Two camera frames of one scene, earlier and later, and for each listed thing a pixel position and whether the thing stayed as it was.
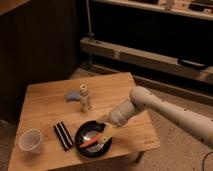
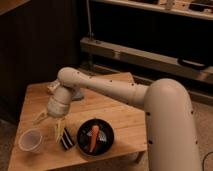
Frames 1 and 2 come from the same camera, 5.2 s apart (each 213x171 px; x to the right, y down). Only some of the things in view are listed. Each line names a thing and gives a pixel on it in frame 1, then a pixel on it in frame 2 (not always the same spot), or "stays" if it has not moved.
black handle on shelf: x=192 y=64 stays
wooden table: x=63 y=123 stays
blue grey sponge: x=72 y=96 stays
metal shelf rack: x=164 y=45 stays
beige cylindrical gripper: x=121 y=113 -> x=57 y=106
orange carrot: x=88 y=142 -> x=95 y=132
